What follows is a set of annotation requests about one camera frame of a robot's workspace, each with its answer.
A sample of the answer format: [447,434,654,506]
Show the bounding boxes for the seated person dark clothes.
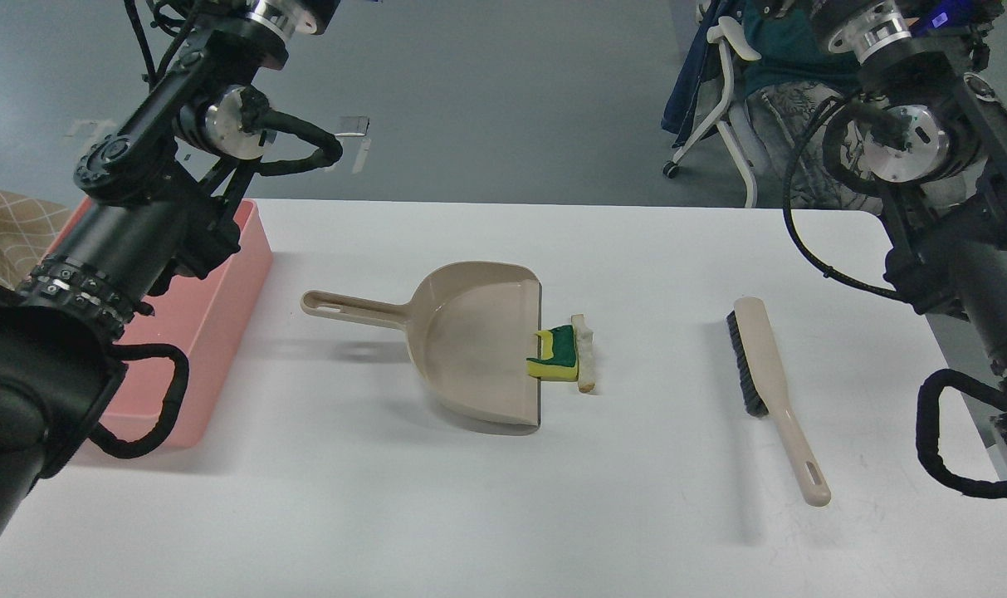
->
[742,1,883,215]

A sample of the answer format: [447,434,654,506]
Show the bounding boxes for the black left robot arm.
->
[0,1,343,538]

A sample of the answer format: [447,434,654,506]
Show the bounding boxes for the white office chair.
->
[660,15,768,208]

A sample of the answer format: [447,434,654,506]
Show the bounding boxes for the yellow green sponge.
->
[525,325,579,382]

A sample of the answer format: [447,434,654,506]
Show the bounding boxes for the beige hand brush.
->
[726,297,832,507]

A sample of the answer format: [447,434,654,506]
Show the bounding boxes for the pink plastic bin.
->
[45,199,274,451]

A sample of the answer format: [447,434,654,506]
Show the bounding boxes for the dark blue hanging jacket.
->
[660,1,745,149]

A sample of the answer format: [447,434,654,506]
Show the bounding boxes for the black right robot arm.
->
[754,1,1007,499]

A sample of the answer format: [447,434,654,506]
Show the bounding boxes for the beige plastic dustpan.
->
[301,261,541,428]

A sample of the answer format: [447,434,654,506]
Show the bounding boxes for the white foam strip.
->
[570,314,597,394]

